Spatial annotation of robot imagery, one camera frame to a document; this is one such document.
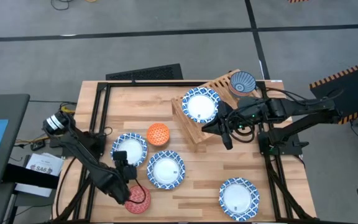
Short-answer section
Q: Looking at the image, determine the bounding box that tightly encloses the bowl with blue radial stripes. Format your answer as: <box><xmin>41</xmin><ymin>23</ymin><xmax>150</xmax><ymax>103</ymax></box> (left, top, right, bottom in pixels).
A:
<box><xmin>228</xmin><ymin>70</ymin><xmax>257</xmax><ymax>98</ymax></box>

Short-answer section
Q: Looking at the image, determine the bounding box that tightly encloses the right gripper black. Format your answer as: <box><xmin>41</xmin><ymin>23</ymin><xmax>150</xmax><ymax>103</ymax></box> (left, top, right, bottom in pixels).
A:
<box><xmin>201</xmin><ymin>100</ymin><xmax>249</xmax><ymax>151</ymax></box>

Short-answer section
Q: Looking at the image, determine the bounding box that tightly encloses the plain white paper sheet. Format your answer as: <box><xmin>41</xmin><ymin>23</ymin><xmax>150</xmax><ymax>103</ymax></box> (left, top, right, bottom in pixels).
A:
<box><xmin>14</xmin><ymin>183</ymin><xmax>53</xmax><ymax>198</ymax></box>

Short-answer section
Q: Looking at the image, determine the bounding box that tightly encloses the orange patterned bowl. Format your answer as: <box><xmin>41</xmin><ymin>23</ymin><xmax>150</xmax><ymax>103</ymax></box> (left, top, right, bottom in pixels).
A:
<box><xmin>146</xmin><ymin>123</ymin><xmax>171</xmax><ymax>147</ymax></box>

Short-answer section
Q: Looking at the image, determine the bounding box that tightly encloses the red zigzag patterned bowl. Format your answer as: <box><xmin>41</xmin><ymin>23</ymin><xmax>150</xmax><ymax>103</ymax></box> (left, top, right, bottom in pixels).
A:
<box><xmin>124</xmin><ymin>185</ymin><xmax>152</xmax><ymax>215</ymax></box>

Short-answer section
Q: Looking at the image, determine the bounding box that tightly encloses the black aluminium table frame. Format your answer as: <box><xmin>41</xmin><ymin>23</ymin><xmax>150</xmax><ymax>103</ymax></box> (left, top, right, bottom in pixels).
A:
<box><xmin>52</xmin><ymin>80</ymin><xmax>318</xmax><ymax>224</ymax></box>

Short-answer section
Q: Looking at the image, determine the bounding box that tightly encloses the slatted wooden shelf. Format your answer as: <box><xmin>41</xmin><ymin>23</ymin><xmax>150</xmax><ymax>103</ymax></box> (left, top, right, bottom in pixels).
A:
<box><xmin>170</xmin><ymin>68</ymin><xmax>262</xmax><ymax>144</ymax></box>

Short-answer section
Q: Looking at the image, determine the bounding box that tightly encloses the black power adapter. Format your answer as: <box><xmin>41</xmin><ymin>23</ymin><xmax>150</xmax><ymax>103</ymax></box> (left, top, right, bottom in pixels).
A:
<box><xmin>30</xmin><ymin>140</ymin><xmax>46</xmax><ymax>152</ymax></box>

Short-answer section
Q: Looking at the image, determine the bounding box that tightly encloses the black perforated vent panel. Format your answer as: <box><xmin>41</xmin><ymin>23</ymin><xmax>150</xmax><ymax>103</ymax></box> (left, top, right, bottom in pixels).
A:
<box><xmin>105</xmin><ymin>63</ymin><xmax>184</xmax><ymax>81</ymax></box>

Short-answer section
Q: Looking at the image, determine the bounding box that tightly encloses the grey side desk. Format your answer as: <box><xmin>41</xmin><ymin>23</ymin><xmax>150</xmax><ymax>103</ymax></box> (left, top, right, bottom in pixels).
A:
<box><xmin>0</xmin><ymin>93</ymin><xmax>30</xmax><ymax>189</ymax></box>

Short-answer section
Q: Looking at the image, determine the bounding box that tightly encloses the blue white patterned paper plate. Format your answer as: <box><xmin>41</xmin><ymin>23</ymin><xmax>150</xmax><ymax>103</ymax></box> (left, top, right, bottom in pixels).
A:
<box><xmin>110</xmin><ymin>133</ymin><xmax>149</xmax><ymax>168</ymax></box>
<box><xmin>218</xmin><ymin>177</ymin><xmax>260</xmax><ymax>222</ymax></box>
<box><xmin>146</xmin><ymin>150</ymin><xmax>186</xmax><ymax>190</ymax></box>
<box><xmin>181</xmin><ymin>86</ymin><xmax>222</xmax><ymax>124</ymax></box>

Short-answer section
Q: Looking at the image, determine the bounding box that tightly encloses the white printed paper sheet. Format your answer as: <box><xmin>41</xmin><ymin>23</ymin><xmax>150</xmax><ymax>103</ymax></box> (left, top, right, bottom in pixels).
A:
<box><xmin>25</xmin><ymin>152</ymin><xmax>65</xmax><ymax>177</ymax></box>

